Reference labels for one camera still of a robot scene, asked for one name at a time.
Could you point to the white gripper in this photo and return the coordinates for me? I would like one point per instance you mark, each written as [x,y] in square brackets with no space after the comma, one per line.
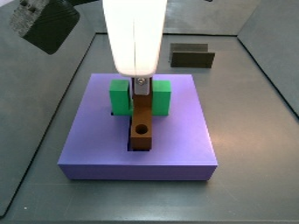
[136,25]

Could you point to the brown T-shaped block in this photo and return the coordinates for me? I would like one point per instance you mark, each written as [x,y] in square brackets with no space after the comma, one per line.
[141,135]

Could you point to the purple base board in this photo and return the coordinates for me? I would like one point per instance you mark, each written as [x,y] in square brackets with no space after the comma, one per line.
[160,144]

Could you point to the green U-shaped block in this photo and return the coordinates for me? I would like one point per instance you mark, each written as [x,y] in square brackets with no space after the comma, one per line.
[122,102]

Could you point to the black U-channel bracket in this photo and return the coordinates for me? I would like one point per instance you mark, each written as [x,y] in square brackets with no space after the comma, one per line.
[192,55]

